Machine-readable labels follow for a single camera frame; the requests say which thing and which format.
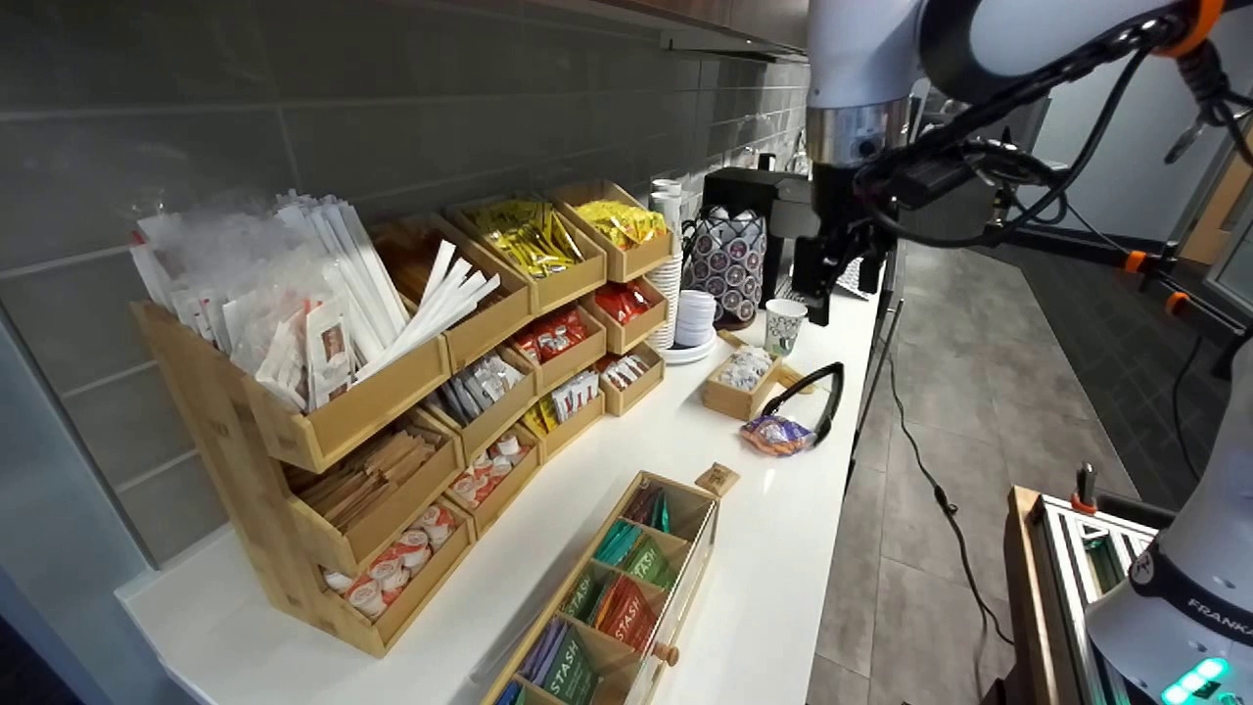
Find wooden framed room door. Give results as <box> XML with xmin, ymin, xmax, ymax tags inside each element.
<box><xmin>1171</xmin><ymin>132</ymin><xmax>1253</xmax><ymax>316</ymax></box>

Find black wire pod carousel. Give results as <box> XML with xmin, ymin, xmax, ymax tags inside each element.
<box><xmin>679</xmin><ymin>202</ymin><xmax>774</xmax><ymax>329</ymax></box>

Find robot base cart frame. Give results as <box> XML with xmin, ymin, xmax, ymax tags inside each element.
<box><xmin>1001</xmin><ymin>482</ymin><xmax>1167</xmax><ymax>705</ymax></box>

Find small bamboo tray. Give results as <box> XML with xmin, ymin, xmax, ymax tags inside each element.
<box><xmin>698</xmin><ymin>350</ymin><xmax>807</xmax><ymax>422</ymax></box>

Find black tripod orange joints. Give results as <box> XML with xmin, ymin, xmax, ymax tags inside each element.
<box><xmin>981</xmin><ymin>210</ymin><xmax>1253</xmax><ymax>384</ymax></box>

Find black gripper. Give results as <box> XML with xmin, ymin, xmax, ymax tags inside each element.
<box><xmin>786</xmin><ymin>159</ymin><xmax>906</xmax><ymax>329</ymax></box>

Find wall cabinet carcass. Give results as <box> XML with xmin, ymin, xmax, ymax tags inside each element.
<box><xmin>573</xmin><ymin>0</ymin><xmax>813</xmax><ymax>59</ymax></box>

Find brown wooden stirrers pile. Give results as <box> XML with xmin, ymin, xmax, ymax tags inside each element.
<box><xmin>288</xmin><ymin>422</ymin><xmax>455</xmax><ymax>534</ymax></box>

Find black coffee machine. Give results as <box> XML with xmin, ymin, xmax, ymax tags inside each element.
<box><xmin>699</xmin><ymin>164</ymin><xmax>825</xmax><ymax>308</ymax></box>

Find white round plate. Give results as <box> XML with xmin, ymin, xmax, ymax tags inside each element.
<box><xmin>654</xmin><ymin>329</ymin><xmax>726</xmax><ymax>371</ymax></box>

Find clear wrapped cutlery packets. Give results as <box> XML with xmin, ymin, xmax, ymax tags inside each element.
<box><xmin>125</xmin><ymin>190</ymin><xmax>410</xmax><ymax>415</ymax></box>

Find white wrapped stirrers bundle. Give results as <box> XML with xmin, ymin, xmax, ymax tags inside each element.
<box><xmin>374</xmin><ymin>234</ymin><xmax>505</xmax><ymax>377</ymax></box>

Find white cup lids stack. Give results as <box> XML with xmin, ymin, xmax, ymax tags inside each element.
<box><xmin>668</xmin><ymin>286</ymin><xmax>719</xmax><ymax>351</ymax></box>

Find colourful foil packet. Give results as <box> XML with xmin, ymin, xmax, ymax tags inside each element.
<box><xmin>736</xmin><ymin>407</ymin><xmax>813</xmax><ymax>463</ymax></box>

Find black floor cable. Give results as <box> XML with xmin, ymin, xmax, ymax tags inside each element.
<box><xmin>880</xmin><ymin>299</ymin><xmax>1023</xmax><ymax>659</ymax></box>
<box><xmin>1167</xmin><ymin>329</ymin><xmax>1210</xmax><ymax>484</ymax></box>

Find black red clamp handle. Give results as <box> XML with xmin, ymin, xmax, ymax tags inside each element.
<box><xmin>1070</xmin><ymin>463</ymin><xmax>1105</xmax><ymax>516</ymax></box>

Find grey white creamer packets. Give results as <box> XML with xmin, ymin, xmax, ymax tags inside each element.
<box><xmin>438</xmin><ymin>351</ymin><xmax>529</xmax><ymax>422</ymax></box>

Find white red sugar packets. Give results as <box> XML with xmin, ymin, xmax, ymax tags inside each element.
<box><xmin>445</xmin><ymin>432</ymin><xmax>529</xmax><ymax>510</ymax></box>
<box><xmin>321</xmin><ymin>504</ymin><xmax>461</xmax><ymax>624</ymax></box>

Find purple green tea bags row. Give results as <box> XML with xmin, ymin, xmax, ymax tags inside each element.
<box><xmin>518</xmin><ymin>617</ymin><xmax>602</xmax><ymax>705</ymax></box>

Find dark tea bags row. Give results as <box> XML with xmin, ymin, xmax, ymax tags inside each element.
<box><xmin>622</xmin><ymin>484</ymin><xmax>683</xmax><ymax>538</ymax></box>

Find bamboo tiered organizer rack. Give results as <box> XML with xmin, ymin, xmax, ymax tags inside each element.
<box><xmin>128</xmin><ymin>175</ymin><xmax>683</xmax><ymax>662</ymax></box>

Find single printed paper cup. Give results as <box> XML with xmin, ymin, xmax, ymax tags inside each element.
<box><xmin>760</xmin><ymin>295</ymin><xmax>812</xmax><ymax>365</ymax></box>

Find bamboo tea box clear lid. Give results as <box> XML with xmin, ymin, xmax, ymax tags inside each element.
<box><xmin>478</xmin><ymin>465</ymin><xmax>726</xmax><ymax>705</ymax></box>

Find red packets pile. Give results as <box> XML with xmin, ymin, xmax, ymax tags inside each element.
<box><xmin>514</xmin><ymin>308</ymin><xmax>600</xmax><ymax>368</ymax></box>
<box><xmin>590</xmin><ymin>281</ymin><xmax>659</xmax><ymax>329</ymax></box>

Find red tea bags row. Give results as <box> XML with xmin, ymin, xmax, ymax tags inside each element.
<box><xmin>573</xmin><ymin>574</ymin><xmax>659</xmax><ymax>653</ymax></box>

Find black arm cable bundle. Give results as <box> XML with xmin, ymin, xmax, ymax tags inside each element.
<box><xmin>852</xmin><ymin>0</ymin><xmax>1253</xmax><ymax>231</ymax></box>

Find yellow white packets pile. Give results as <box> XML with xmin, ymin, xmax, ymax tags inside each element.
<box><xmin>521</xmin><ymin>368</ymin><xmax>602</xmax><ymax>442</ymax></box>

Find white striped packets pile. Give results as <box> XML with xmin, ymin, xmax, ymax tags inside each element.
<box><xmin>600</xmin><ymin>350</ymin><xmax>654</xmax><ymax>395</ymax></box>

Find paper cup stack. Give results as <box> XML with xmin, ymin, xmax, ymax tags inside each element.
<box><xmin>646</xmin><ymin>175</ymin><xmax>688</xmax><ymax>350</ymax></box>

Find small sugar packet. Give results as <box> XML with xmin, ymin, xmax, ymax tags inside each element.
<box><xmin>693</xmin><ymin>463</ymin><xmax>743</xmax><ymax>501</ymax></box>

